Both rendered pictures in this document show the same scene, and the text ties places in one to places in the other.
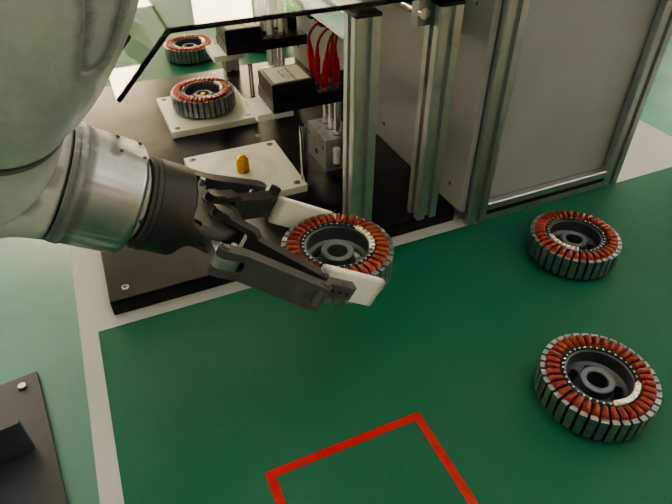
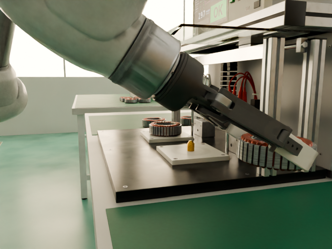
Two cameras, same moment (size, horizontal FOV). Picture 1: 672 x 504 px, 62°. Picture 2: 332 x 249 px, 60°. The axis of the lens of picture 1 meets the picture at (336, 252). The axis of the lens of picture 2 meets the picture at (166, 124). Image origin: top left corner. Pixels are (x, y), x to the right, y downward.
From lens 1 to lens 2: 28 cm
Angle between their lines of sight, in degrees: 31
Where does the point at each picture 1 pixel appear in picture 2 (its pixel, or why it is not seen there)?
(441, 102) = (315, 94)
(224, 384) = (194, 238)
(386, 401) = not seen: outside the picture
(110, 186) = (162, 40)
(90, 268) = (102, 185)
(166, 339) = (150, 214)
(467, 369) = not seen: outside the picture
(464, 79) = (325, 88)
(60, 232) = (129, 61)
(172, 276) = (154, 184)
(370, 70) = (278, 66)
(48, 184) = (132, 25)
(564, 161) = not seen: outside the picture
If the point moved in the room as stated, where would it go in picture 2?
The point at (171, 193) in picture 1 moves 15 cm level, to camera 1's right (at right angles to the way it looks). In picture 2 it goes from (191, 61) to (320, 60)
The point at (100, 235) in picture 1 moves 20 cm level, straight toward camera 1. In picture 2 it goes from (150, 69) to (272, 58)
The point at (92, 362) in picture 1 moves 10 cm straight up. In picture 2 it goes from (101, 222) to (98, 160)
